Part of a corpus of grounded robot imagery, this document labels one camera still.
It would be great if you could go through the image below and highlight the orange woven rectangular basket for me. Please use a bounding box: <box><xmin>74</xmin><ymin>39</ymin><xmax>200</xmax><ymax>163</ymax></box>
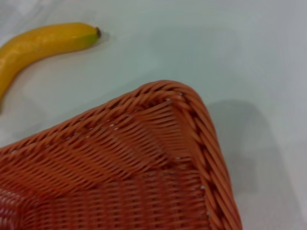
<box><xmin>0</xmin><ymin>80</ymin><xmax>243</xmax><ymax>230</ymax></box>

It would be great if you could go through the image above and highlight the yellow banana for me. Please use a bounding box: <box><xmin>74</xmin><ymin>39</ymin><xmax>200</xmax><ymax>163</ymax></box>
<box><xmin>0</xmin><ymin>22</ymin><xmax>102</xmax><ymax>113</ymax></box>

